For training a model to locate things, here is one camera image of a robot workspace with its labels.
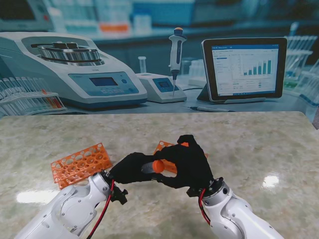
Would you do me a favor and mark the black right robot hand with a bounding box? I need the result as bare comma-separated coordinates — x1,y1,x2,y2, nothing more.
152,134,215,189

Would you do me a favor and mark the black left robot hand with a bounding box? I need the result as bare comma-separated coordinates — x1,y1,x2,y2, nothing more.
109,152,164,185

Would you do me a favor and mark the clear plastic test tube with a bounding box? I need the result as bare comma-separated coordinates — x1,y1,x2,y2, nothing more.
141,161,155,174

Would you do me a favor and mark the orange tube cap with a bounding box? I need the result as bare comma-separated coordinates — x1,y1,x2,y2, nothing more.
152,160,165,173

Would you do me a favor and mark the orange test tube rack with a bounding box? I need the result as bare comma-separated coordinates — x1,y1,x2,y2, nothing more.
152,140,209,174
50,142,112,190

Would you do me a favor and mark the printed laboratory backdrop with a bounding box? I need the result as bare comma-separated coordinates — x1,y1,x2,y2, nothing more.
0,0,319,130

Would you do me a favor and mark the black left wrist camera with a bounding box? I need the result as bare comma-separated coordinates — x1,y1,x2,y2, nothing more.
110,186,129,206

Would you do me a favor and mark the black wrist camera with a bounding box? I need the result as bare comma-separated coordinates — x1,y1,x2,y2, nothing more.
110,186,129,206
186,186,206,199

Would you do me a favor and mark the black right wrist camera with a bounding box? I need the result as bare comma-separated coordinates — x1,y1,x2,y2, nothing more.
186,186,206,199

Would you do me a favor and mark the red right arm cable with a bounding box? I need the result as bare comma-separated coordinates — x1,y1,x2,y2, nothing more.
198,188,212,227

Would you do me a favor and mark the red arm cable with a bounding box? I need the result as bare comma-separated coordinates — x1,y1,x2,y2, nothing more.
87,179,115,239
198,188,212,227

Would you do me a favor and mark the red left arm cable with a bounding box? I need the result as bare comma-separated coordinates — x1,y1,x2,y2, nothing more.
87,179,115,239

